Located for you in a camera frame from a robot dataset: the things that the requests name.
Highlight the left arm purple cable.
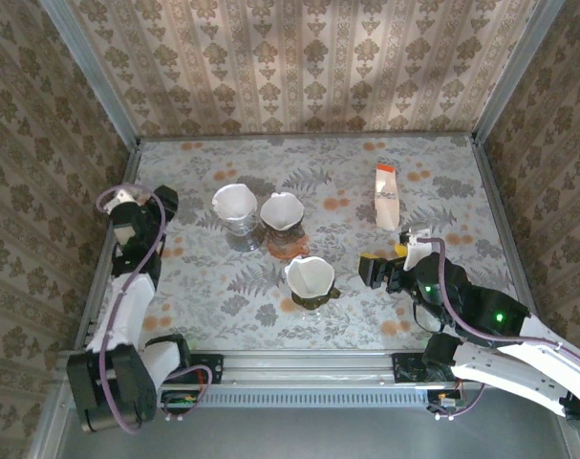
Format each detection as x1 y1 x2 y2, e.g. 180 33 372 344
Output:
96 183 167 435

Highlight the aluminium frame post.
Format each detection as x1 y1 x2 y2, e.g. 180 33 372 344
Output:
470 0 566 144
38 0 143 150
559 418 580 459
27 384 70 459

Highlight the thin black cable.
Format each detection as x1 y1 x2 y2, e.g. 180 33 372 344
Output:
410 298 447 335

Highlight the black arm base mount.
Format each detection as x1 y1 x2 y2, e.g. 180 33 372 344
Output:
188 352 225 385
391 353 429 383

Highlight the grey glass server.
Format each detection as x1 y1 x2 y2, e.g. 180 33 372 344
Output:
226 224 268 253

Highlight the orange coffee filter box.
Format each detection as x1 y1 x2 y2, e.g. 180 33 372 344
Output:
373 163 400 232

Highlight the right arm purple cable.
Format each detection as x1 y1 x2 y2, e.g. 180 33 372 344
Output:
406 231 580 374

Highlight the small circuit board with wires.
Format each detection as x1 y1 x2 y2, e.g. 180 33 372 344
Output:
427 389 467 413
160 389 200 408

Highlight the pink glass server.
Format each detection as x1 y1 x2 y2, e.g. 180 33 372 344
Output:
267 231 313 260

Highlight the grey slotted cable duct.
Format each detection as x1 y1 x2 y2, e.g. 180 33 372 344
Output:
160 384 434 408

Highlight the white paper coffee filter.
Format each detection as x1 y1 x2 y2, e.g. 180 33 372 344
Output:
283 255 336 301
211 183 259 222
259 191 307 231

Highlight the short purple cable loop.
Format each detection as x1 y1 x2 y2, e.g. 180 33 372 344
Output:
449 376 490 421
161 364 215 423

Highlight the floral patterned table cover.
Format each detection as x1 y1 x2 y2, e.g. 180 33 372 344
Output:
86 136 529 353

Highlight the aluminium frame rail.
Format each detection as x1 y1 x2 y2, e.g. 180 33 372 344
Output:
73 141 143 353
469 135 537 312
139 133 477 143
57 350 462 386

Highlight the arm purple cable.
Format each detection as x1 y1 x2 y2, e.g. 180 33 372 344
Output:
406 231 580 374
96 183 167 435

